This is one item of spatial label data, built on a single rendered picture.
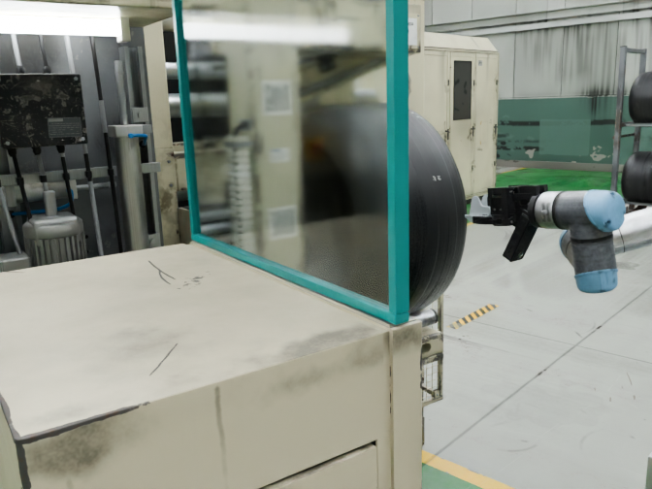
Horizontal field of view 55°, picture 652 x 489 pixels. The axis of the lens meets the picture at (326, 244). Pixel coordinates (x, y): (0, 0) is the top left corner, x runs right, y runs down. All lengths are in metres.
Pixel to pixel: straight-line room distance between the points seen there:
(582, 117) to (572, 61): 1.10
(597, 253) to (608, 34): 11.99
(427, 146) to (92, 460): 1.18
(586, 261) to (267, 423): 0.81
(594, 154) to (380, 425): 12.56
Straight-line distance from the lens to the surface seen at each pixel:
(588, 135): 13.17
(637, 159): 7.07
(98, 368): 0.62
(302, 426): 0.62
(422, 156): 1.52
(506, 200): 1.33
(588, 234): 1.24
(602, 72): 13.17
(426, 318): 1.74
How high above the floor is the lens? 1.50
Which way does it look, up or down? 13 degrees down
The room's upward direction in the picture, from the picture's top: 2 degrees counter-clockwise
